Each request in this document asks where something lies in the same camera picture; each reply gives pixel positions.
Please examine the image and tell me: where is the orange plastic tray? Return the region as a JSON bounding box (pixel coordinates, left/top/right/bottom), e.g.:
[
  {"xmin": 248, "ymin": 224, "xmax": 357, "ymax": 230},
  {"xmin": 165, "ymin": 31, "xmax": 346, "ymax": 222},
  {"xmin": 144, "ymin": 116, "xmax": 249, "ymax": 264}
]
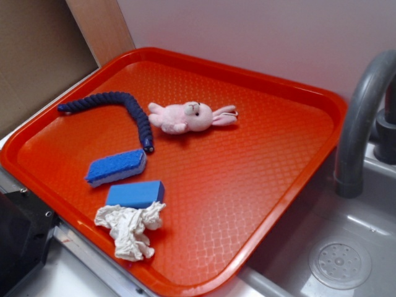
[{"xmin": 1, "ymin": 48, "xmax": 347, "ymax": 296}]

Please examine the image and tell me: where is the pink plush bunny toy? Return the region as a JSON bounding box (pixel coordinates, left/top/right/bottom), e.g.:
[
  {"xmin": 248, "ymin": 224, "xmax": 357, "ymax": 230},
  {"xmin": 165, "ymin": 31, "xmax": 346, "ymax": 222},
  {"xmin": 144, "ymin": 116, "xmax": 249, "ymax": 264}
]
[{"xmin": 148, "ymin": 101, "xmax": 238, "ymax": 135}]

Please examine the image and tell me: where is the grey curved faucet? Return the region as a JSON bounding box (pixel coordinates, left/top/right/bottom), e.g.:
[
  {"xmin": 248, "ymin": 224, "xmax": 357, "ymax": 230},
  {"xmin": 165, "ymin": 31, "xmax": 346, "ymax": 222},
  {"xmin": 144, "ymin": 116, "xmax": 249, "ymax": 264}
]
[{"xmin": 334, "ymin": 49, "xmax": 395, "ymax": 198}]

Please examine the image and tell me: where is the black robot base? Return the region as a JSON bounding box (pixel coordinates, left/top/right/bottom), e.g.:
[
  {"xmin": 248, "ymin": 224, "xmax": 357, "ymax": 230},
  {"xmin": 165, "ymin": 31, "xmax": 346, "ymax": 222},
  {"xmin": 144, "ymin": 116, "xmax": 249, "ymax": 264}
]
[{"xmin": 1, "ymin": 191, "xmax": 58, "ymax": 296}]

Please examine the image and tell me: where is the brown cardboard panel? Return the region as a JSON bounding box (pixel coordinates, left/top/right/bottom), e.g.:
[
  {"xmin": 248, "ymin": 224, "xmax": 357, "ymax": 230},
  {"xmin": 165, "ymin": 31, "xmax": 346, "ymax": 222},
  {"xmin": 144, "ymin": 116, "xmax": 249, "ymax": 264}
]
[{"xmin": 1, "ymin": 1, "xmax": 98, "ymax": 137}]

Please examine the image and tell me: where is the blue rectangular block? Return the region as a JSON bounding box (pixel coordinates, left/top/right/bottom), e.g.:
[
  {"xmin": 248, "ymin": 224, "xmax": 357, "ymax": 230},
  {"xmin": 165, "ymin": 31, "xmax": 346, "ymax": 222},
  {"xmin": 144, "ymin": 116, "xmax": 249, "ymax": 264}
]
[{"xmin": 106, "ymin": 181, "xmax": 165, "ymax": 209}]

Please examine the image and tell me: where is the grey toy sink basin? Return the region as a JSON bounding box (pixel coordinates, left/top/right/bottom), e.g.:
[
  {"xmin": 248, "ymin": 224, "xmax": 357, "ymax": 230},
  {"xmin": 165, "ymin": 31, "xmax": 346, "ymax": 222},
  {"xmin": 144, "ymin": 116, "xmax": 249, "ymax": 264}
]
[{"xmin": 0, "ymin": 140, "xmax": 396, "ymax": 297}]

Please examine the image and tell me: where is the blue and white sponge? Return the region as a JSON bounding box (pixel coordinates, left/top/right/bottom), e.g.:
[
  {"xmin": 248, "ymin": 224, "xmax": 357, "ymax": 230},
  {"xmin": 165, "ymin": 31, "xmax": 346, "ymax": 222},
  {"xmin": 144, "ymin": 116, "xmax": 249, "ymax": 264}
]
[{"xmin": 85, "ymin": 149, "xmax": 147, "ymax": 187}]

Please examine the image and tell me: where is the light wooden board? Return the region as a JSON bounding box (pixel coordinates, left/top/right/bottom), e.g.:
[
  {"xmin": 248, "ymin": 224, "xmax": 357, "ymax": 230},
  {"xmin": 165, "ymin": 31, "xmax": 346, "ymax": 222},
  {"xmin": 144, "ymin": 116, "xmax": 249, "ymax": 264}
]
[{"xmin": 66, "ymin": 0, "xmax": 135, "ymax": 67}]

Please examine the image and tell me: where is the dark blue twisted rope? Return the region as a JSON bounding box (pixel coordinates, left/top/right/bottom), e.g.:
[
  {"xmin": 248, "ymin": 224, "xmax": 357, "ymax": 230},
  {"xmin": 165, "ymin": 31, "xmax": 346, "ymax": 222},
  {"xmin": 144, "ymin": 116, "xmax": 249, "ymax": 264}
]
[{"xmin": 57, "ymin": 90, "xmax": 155, "ymax": 154}]

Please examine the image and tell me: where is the round sink drain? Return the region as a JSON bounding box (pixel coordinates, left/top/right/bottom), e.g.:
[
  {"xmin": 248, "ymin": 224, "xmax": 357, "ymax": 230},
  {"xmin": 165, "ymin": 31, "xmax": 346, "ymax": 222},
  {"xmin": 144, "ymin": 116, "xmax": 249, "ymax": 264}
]
[{"xmin": 309, "ymin": 237, "xmax": 372, "ymax": 290}]

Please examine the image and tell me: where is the crumpled white cloth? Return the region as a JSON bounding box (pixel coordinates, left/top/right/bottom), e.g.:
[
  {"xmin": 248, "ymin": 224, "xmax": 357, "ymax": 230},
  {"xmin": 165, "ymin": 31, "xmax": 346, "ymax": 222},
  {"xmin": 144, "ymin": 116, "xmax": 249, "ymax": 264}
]
[{"xmin": 94, "ymin": 202, "xmax": 166, "ymax": 262}]

